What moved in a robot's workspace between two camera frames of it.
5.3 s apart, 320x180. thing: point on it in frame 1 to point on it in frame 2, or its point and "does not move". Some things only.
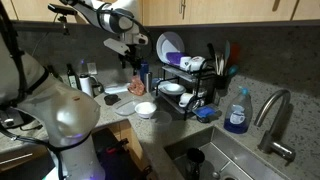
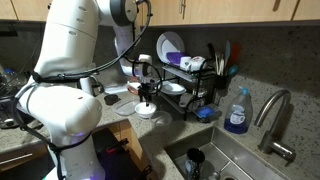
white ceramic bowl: [145, 109] does not move
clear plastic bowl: [162, 120] does not move
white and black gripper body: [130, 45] to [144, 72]
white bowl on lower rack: [170, 88] does not move
